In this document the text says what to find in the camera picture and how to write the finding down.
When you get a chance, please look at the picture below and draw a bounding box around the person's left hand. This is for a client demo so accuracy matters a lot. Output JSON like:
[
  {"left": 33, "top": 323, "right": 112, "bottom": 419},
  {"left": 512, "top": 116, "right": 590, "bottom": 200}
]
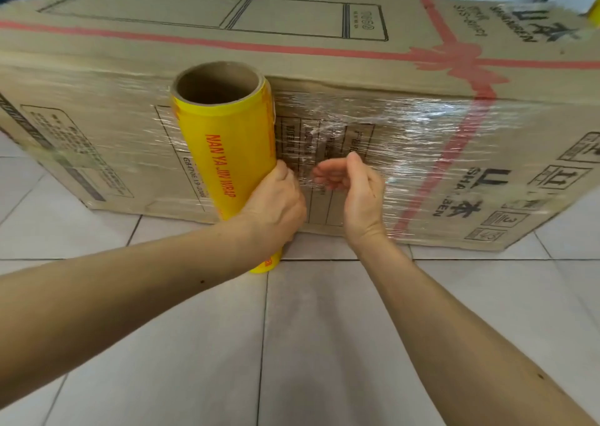
[{"left": 236, "top": 160, "right": 308, "bottom": 253}]

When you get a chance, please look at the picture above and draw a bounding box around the person's right forearm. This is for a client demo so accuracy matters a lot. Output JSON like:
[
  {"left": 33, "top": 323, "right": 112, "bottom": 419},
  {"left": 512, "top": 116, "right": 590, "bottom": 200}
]
[{"left": 349, "top": 233, "right": 600, "bottom": 426}]

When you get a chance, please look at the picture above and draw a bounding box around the person's left forearm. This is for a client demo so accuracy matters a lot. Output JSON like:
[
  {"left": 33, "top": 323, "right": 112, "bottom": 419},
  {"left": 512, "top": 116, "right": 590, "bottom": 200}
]
[{"left": 0, "top": 214, "right": 273, "bottom": 410}]

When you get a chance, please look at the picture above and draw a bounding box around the brown cardboard box red ribbon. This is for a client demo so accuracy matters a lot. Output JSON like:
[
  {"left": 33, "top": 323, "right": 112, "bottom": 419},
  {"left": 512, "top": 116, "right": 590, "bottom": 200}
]
[{"left": 0, "top": 0, "right": 600, "bottom": 253}]

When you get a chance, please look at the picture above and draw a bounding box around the person's right hand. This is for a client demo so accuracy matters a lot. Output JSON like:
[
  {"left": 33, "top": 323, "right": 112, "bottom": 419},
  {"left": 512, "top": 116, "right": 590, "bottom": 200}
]
[{"left": 311, "top": 151, "right": 388, "bottom": 249}]

